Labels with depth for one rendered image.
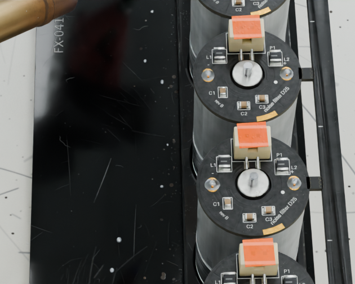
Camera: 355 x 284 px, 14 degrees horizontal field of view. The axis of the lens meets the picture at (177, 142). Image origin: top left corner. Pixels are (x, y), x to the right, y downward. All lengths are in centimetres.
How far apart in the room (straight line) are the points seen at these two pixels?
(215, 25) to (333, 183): 5
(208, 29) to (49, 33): 6
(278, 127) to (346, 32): 9
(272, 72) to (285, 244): 4
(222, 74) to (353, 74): 8
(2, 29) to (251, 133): 7
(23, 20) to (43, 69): 11
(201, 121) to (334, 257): 5
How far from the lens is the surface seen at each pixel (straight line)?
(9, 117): 40
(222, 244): 32
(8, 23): 28
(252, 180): 31
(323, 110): 33
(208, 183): 32
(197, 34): 36
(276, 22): 35
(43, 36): 40
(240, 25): 33
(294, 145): 37
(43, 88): 39
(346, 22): 41
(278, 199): 32
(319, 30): 34
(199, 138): 35
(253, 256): 30
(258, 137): 31
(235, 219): 31
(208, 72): 33
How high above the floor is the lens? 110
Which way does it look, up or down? 62 degrees down
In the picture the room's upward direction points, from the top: straight up
